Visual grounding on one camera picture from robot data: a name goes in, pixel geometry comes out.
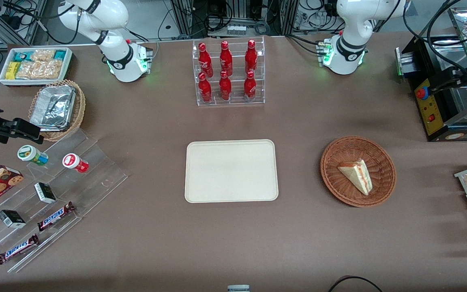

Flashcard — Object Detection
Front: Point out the triangular sandwich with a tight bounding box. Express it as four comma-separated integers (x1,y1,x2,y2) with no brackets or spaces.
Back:
337,159,373,196

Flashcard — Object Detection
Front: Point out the light wicker basket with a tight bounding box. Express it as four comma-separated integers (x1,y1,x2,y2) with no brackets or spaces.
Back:
28,79,86,142

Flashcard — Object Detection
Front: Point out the round brown wicker basket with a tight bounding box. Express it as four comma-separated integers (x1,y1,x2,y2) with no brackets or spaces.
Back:
320,136,397,208

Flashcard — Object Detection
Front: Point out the beige rectangular serving tray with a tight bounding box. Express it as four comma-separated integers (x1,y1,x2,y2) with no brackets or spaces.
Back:
184,139,279,203

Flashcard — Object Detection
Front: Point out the green lidded yogurt cup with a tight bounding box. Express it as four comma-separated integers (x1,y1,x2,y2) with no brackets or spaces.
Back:
17,145,49,166

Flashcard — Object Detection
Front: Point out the black food warmer cabinet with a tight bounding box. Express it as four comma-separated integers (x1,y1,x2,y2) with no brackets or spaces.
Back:
395,6,467,142

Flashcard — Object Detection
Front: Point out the aluminium foil container stack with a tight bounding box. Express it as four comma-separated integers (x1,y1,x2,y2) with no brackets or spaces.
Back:
29,85,76,132

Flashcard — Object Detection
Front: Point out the white rectangular snack bin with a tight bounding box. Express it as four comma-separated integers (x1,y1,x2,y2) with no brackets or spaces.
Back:
0,47,74,88

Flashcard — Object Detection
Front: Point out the red lidded yogurt cup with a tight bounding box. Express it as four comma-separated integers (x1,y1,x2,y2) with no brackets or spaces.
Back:
62,153,89,174

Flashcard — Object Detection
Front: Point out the large clear cracker bag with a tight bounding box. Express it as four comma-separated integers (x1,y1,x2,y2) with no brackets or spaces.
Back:
16,60,62,80

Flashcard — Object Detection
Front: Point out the small black carton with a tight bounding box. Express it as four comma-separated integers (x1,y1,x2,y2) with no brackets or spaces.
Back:
0,210,27,229
34,182,57,204

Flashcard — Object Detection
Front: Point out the small clear cracker bag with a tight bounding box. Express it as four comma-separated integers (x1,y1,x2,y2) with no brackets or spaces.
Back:
30,49,56,62

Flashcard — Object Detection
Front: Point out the clear acrylic stepped display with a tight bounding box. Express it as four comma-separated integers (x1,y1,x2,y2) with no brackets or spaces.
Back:
0,129,129,273

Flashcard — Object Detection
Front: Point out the snickers chocolate bar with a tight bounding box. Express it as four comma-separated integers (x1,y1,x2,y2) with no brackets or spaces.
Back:
0,234,40,265
37,202,76,232

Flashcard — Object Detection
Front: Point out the red cola bottle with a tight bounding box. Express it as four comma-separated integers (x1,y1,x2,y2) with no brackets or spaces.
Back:
219,71,232,101
198,72,213,103
198,43,214,78
220,41,233,77
244,70,257,100
245,39,258,74

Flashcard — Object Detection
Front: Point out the clear acrylic bottle rack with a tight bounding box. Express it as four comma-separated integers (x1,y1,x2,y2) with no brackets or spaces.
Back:
192,36,266,107

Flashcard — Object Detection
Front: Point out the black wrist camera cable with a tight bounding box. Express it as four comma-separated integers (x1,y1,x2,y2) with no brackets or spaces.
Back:
403,0,467,82

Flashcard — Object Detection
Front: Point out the black floor cable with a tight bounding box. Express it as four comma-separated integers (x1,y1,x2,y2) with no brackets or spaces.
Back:
328,275,384,292

